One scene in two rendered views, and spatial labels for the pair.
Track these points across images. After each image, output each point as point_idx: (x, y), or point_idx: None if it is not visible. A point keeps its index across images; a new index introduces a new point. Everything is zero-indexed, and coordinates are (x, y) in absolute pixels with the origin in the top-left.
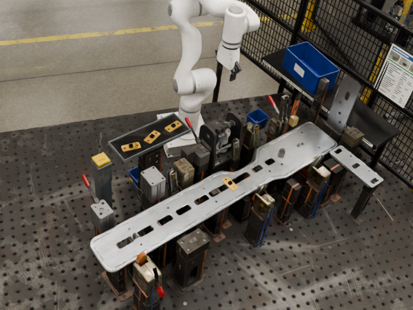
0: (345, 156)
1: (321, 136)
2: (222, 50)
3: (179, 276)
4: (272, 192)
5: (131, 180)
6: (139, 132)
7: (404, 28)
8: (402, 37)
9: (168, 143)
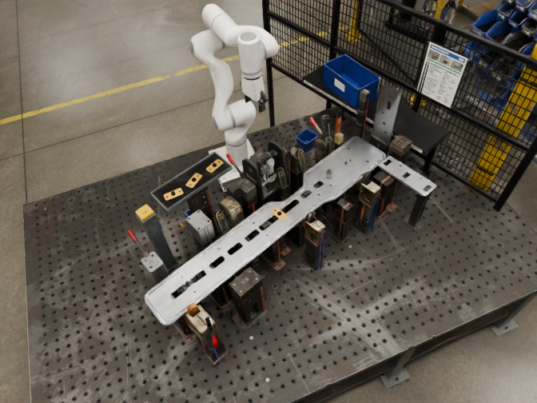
0: (395, 166)
1: (368, 149)
2: (245, 81)
3: (241, 313)
4: (328, 211)
5: (181, 225)
6: (181, 177)
7: (440, 23)
8: (439, 33)
9: (220, 177)
